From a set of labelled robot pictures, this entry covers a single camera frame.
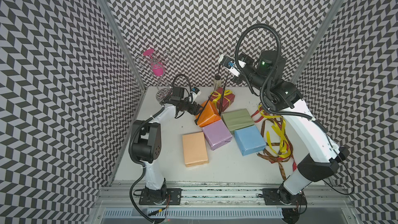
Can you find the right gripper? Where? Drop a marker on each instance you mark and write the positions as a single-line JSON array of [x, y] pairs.
[[247, 58]]

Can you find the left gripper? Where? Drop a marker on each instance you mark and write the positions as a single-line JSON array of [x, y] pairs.
[[193, 110]]

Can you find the orange gift box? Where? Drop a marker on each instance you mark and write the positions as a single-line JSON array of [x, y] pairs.
[[208, 116]]

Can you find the black printed ribbon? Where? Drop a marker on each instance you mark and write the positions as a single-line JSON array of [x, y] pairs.
[[205, 103]]

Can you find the maroon gift box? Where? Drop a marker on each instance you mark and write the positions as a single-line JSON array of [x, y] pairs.
[[222, 99]]

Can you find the yellow ribbon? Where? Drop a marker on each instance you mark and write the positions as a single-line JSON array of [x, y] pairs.
[[218, 95], [278, 137]]

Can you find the purple gift box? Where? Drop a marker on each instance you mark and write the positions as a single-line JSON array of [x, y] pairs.
[[217, 134]]

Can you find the green gift box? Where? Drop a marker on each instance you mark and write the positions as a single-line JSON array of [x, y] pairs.
[[238, 119]]

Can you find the peach gift box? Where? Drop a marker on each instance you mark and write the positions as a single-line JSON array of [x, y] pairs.
[[194, 149]]

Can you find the blue gift box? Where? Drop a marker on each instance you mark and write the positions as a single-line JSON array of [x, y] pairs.
[[249, 140]]

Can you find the brown ribbon of purple box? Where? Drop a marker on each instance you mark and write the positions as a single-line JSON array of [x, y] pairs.
[[273, 155]]

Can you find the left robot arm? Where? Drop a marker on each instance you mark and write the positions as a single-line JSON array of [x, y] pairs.
[[146, 143]]

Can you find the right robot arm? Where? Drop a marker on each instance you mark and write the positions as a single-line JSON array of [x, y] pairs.
[[282, 99]]

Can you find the white spice shaker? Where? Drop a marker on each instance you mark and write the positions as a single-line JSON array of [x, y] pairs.
[[217, 82]]

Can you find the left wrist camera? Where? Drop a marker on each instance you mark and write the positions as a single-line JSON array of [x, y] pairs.
[[194, 93]]

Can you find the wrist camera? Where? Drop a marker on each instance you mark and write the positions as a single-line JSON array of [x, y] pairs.
[[194, 93], [229, 64]]

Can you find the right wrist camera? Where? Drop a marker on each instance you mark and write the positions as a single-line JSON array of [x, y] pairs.
[[229, 64]]

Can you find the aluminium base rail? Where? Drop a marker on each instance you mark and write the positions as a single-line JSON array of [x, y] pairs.
[[197, 194]]

